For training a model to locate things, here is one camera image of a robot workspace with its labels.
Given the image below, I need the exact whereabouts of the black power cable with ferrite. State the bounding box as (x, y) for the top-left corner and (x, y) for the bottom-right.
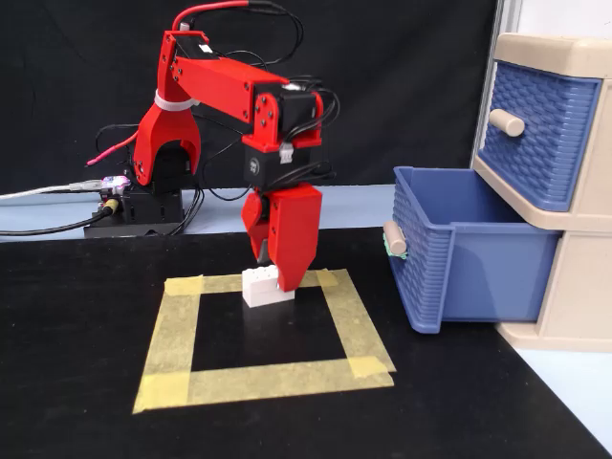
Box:
(0, 196), (121, 237)

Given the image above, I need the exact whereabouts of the blue drawer green-backed handle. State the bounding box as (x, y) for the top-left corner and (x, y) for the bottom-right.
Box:
(382, 164), (561, 335)

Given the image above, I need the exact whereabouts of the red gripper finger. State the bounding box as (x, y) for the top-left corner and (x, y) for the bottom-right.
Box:
(274, 224), (323, 294)
(240, 189), (273, 266)

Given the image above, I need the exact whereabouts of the silver USB cable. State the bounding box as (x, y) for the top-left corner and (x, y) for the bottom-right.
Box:
(0, 179), (104, 201)

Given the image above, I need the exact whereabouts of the white toy brick cube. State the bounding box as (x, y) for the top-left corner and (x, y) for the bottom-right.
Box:
(241, 265), (296, 309)

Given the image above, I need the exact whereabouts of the controller board with LED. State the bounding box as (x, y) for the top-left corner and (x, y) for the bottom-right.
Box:
(97, 174), (133, 198)

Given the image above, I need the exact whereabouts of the black backdrop cloth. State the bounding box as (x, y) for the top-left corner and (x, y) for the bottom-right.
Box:
(0, 0), (499, 193)

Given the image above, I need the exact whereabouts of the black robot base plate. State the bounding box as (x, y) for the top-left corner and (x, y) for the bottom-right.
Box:
(82, 186), (186, 239)

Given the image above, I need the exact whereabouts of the red sleeved servo cable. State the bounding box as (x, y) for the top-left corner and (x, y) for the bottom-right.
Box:
(171, 0), (251, 33)

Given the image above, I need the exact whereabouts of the blue drawer plain handle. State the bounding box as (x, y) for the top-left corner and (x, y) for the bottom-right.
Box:
(476, 60), (603, 213)

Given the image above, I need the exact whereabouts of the beige plastic drawer cabinet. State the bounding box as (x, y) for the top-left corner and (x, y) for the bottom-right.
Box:
(470, 32), (612, 355)

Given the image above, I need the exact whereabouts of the black servo cable bundle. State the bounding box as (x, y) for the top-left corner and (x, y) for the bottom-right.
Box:
(94, 0), (341, 236)

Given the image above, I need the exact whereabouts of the loose red wire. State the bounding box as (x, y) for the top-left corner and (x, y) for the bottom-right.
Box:
(85, 131), (141, 167)

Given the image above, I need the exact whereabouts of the black table mat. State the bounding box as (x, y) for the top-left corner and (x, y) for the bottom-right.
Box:
(0, 226), (612, 459)

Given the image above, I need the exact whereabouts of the white zip tie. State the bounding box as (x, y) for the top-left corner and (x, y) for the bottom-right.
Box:
(153, 91), (203, 115)

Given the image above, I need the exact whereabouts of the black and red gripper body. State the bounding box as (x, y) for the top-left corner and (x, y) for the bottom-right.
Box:
(242, 141), (333, 226)

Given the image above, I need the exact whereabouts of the green handle backing pad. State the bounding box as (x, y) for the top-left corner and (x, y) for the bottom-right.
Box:
(382, 231), (410, 261)

